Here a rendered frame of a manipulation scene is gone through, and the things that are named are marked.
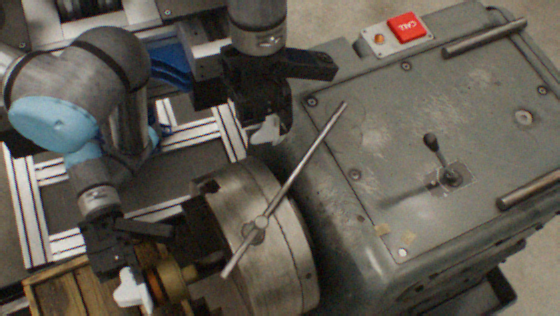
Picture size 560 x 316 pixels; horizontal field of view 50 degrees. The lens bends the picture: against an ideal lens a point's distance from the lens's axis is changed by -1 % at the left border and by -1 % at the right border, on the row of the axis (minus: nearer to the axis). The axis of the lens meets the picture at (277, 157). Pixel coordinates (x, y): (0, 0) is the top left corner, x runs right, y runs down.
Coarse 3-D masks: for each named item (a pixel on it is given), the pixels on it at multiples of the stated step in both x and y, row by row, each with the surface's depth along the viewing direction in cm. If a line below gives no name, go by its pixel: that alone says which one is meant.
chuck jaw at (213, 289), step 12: (216, 276) 108; (228, 276) 108; (192, 288) 107; (204, 288) 107; (216, 288) 107; (228, 288) 107; (192, 300) 108; (204, 300) 108; (216, 300) 106; (228, 300) 106; (240, 300) 106; (216, 312) 107; (228, 312) 105; (240, 312) 105
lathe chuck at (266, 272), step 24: (240, 168) 108; (192, 192) 116; (240, 192) 102; (216, 216) 100; (240, 216) 100; (240, 240) 98; (264, 240) 99; (240, 264) 97; (264, 264) 98; (288, 264) 100; (240, 288) 104; (264, 288) 99; (288, 288) 101; (264, 312) 101; (288, 312) 105
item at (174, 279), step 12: (156, 264) 107; (168, 264) 107; (192, 264) 108; (144, 276) 106; (156, 276) 106; (168, 276) 106; (180, 276) 106; (192, 276) 108; (156, 288) 105; (168, 288) 105; (180, 288) 106; (156, 300) 106; (168, 300) 107; (180, 300) 109
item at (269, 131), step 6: (276, 114) 88; (270, 120) 89; (276, 120) 89; (264, 126) 89; (270, 126) 90; (276, 126) 90; (258, 132) 90; (264, 132) 90; (270, 132) 91; (276, 132) 91; (252, 138) 90; (258, 138) 91; (264, 138) 91; (270, 138) 92; (276, 138) 92; (282, 138) 93; (276, 144) 95
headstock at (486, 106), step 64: (384, 64) 115; (448, 64) 116; (512, 64) 117; (256, 128) 116; (320, 128) 107; (384, 128) 108; (448, 128) 109; (512, 128) 110; (320, 192) 102; (384, 192) 102; (448, 192) 103; (320, 256) 108; (384, 256) 97; (448, 256) 98
